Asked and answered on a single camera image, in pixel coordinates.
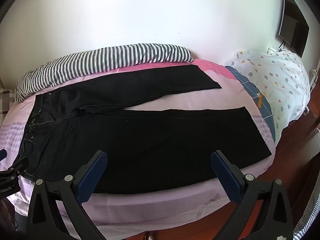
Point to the brown wooden door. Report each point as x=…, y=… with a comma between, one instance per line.
x=314, y=130

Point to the black pants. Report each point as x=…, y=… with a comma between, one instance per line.
x=140, y=142

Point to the white quilt with coloured shapes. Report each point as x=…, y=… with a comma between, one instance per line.
x=280, y=80

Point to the blue checked sheet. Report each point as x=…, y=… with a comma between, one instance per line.
x=265, y=107

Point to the black wall television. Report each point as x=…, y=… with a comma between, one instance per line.
x=293, y=22

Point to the brown checked cloth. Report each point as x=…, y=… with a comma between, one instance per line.
x=5, y=100

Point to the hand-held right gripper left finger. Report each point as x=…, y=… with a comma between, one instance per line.
x=93, y=172

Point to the grey white striped bolster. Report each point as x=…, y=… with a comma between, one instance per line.
x=100, y=60

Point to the person's striped shirt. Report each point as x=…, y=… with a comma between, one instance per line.
x=308, y=217

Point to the pink bed sheet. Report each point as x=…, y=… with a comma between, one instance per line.
x=175, y=100

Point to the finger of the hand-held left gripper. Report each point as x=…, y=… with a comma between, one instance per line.
x=2, y=154
x=21, y=163

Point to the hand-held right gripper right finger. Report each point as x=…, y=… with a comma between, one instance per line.
x=225, y=172

